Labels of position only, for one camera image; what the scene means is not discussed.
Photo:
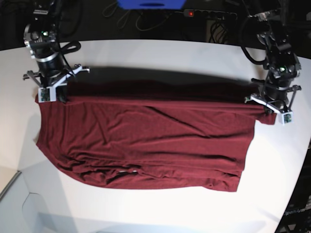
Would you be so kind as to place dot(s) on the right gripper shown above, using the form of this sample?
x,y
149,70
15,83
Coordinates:
x,y
58,80

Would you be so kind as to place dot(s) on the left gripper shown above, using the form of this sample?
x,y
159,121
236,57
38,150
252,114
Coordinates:
x,y
274,98

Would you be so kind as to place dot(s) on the maroon t-shirt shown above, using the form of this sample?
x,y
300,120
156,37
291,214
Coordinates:
x,y
151,135

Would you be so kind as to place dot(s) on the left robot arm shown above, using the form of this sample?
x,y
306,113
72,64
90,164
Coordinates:
x,y
280,62

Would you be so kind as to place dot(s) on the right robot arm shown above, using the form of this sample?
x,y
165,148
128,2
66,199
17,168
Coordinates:
x,y
41,38

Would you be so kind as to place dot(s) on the blue box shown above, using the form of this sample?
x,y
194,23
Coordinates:
x,y
151,4

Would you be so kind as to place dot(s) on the black power strip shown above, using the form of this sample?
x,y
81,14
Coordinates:
x,y
207,14

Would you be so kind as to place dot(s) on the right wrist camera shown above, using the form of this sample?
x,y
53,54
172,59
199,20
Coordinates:
x,y
47,94

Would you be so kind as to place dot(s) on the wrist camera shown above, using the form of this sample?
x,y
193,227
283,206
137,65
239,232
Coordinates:
x,y
286,117
47,94

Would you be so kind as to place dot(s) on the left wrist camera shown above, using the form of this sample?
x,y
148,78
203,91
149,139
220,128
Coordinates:
x,y
286,117

